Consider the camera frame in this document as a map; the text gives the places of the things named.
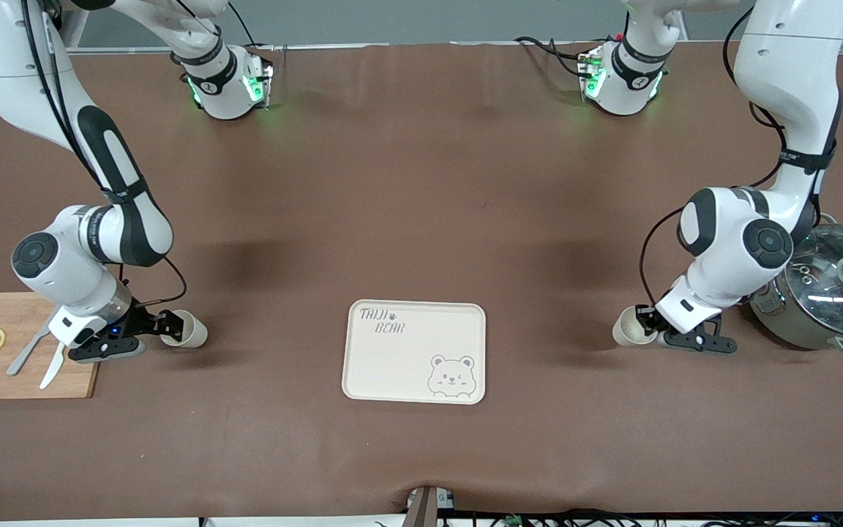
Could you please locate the brown table mat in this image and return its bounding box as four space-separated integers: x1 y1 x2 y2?
0 40 843 523

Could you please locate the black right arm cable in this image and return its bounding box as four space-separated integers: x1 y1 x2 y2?
120 255 189 307

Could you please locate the white plastic knife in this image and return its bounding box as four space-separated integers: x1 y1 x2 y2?
40 343 68 390

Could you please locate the glass pot lid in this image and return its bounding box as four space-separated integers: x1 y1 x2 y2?
782 223 843 340

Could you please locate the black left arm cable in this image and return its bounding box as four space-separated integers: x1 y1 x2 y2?
638 206 687 308

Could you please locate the cream bear print tray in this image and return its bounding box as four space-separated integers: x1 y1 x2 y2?
341 299 487 405

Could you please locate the black base cable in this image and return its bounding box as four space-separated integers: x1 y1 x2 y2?
514 34 592 78

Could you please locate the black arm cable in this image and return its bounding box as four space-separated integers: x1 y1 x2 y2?
120 255 189 307
638 206 687 308

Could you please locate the white IKEA cup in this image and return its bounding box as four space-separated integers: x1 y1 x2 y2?
612 304 661 348
160 310 209 349

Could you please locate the grey plastic knife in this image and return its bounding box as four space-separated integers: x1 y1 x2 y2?
7 324 54 377

